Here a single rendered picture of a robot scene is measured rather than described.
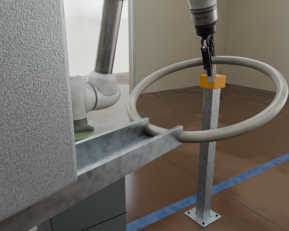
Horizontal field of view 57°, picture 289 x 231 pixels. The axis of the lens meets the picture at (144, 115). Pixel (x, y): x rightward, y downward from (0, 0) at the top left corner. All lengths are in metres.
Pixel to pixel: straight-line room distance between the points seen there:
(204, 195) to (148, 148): 1.52
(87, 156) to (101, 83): 0.85
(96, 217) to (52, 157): 1.13
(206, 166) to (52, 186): 1.65
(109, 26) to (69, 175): 1.10
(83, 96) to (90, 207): 0.55
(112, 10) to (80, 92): 0.43
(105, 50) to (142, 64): 4.87
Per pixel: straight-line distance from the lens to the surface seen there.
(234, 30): 7.97
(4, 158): 0.33
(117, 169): 0.52
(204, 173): 1.99
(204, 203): 2.11
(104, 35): 1.41
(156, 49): 6.48
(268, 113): 0.73
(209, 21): 0.97
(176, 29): 6.85
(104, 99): 1.44
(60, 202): 0.46
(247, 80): 7.70
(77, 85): 1.33
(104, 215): 1.49
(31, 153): 0.34
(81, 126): 1.36
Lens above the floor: 1.33
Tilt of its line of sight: 17 degrees down
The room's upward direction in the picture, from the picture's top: straight up
